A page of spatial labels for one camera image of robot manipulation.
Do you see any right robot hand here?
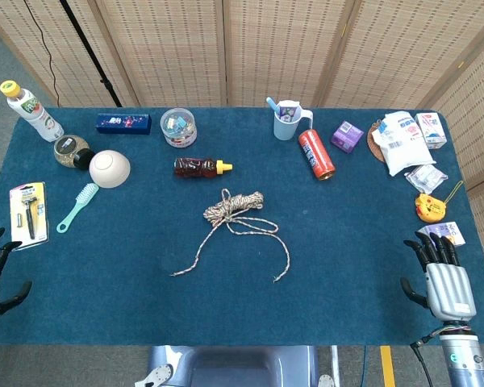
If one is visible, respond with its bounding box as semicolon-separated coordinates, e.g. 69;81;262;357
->
400;231;478;323

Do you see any speckled braided rope bundle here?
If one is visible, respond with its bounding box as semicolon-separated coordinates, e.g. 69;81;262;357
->
169;188;291;284

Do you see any lavender tissue pack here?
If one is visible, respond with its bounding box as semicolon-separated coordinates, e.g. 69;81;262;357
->
417;222;466;247

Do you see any razor in blister pack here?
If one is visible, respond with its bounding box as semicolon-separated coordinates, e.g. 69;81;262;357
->
9;181;50;252

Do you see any small clear plastic packet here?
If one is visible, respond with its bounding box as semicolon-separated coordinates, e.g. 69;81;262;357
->
403;164;449;194

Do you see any blue table cloth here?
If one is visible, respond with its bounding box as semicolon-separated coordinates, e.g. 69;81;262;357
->
0;106;484;347

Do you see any mint green brush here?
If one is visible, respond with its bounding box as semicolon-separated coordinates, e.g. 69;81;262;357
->
56;182;100;235

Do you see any white plastic bag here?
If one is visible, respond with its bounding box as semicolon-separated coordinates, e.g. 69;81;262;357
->
371;110;436;177

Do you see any white milk carton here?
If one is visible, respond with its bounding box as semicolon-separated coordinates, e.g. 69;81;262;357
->
414;112;448;150

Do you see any woven round coaster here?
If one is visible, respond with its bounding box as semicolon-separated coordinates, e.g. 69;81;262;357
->
366;120;388;164

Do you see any glass jar black lid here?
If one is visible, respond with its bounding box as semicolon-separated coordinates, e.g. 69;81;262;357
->
52;134;96;170

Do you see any cream bowl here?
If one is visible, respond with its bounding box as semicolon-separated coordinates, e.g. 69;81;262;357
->
89;149;131;189

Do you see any purple small box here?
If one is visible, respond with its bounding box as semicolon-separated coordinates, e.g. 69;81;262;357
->
330;119;365;154

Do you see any drink bottle yellow cap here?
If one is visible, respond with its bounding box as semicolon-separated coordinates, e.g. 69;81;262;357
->
0;79;65;144

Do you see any orange drink can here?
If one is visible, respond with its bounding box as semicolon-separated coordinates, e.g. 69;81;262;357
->
298;128;336;182

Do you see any dark blue rectangular box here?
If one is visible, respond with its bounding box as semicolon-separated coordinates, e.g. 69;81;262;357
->
95;112;152;135

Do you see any light blue cup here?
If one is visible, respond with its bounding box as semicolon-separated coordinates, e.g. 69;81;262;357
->
273;105;314;142

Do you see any blue-grey robot torso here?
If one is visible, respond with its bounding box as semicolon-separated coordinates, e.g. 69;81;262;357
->
135;345;336;387

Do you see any toothpaste tube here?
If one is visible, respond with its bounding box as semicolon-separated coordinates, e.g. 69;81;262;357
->
278;100;299;122

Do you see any honey bear bottle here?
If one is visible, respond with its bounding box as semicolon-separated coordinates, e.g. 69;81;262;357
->
173;157;234;179

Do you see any clear plastic jar of clips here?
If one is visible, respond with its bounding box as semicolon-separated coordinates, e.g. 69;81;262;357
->
160;107;198;148

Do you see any black stand pole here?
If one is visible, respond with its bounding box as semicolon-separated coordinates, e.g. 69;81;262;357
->
59;0;123;108

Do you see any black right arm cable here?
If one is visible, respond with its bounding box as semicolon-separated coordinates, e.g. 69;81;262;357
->
410;328;444;387

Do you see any yellow toy with strap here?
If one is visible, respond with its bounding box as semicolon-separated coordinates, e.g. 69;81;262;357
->
414;180;465;224

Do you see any white metal post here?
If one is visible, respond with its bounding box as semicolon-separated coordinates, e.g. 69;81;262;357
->
330;345;340;387

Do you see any thin black hanging cable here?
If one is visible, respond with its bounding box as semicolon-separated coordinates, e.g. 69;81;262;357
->
23;0;61;108

